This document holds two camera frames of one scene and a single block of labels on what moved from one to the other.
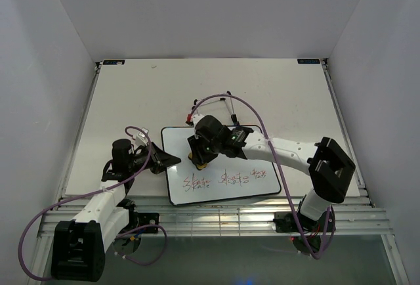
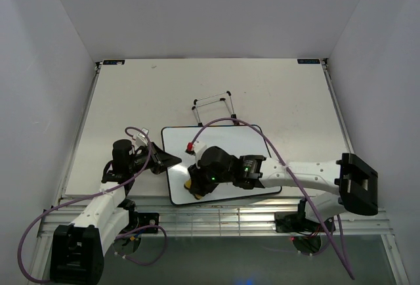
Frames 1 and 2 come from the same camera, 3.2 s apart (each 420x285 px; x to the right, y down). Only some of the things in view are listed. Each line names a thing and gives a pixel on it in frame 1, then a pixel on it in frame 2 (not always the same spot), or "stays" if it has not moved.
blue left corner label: [113, 62] stays
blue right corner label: [308, 61] stays
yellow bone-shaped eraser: [199, 166] -> [187, 184]
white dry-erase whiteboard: [224, 178] stays
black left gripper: [163, 158] stays
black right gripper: [199, 156] -> [199, 184]
